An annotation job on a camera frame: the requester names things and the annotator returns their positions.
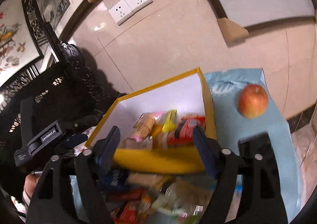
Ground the blue snack packet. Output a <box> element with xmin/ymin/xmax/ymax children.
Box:
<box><xmin>99</xmin><ymin>168</ymin><xmax>130</xmax><ymax>191</ymax></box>

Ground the yellow cardboard box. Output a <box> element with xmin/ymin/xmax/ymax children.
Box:
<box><xmin>85</xmin><ymin>68</ymin><xmax>217</xmax><ymax>175</ymax></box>

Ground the pink bread snack pack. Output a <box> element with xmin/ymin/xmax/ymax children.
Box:
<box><xmin>121</xmin><ymin>111</ymin><xmax>164</xmax><ymax>149</ymax></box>

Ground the red snack bag in box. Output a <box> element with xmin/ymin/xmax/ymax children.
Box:
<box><xmin>167</xmin><ymin>114</ymin><xmax>206</xmax><ymax>147</ymax></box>

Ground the dark carved wooden chair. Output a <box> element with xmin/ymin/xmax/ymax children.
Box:
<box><xmin>1</xmin><ymin>44</ymin><xmax>122</xmax><ymax>197</ymax></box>

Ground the double white wall socket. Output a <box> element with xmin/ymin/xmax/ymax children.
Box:
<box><xmin>109</xmin><ymin>0</ymin><xmax>153</xmax><ymax>26</ymax></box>

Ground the white plastic bag red print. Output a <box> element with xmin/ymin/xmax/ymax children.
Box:
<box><xmin>73</xmin><ymin>126</ymin><xmax>96</xmax><ymax>156</ymax></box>

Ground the red snack bar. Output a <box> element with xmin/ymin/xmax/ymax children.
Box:
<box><xmin>106</xmin><ymin>188</ymin><xmax>145</xmax><ymax>202</ymax></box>

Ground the person's left hand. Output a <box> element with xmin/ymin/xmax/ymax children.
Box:
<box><xmin>23</xmin><ymin>174</ymin><xmax>40</xmax><ymax>206</ymax></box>

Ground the bird flower framed painting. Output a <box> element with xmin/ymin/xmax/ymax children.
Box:
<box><xmin>1</xmin><ymin>0</ymin><xmax>44</xmax><ymax>87</ymax></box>

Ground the red apple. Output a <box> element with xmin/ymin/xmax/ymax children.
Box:
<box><xmin>238</xmin><ymin>84</ymin><xmax>269</xmax><ymax>119</ymax></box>

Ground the bread pack orange label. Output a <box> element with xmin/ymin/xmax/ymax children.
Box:
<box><xmin>152</xmin><ymin>176</ymin><xmax>212</xmax><ymax>217</ymax></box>

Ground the yellow snack packet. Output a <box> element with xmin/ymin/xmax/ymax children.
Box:
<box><xmin>162</xmin><ymin>109</ymin><xmax>177</xmax><ymax>133</ymax></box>

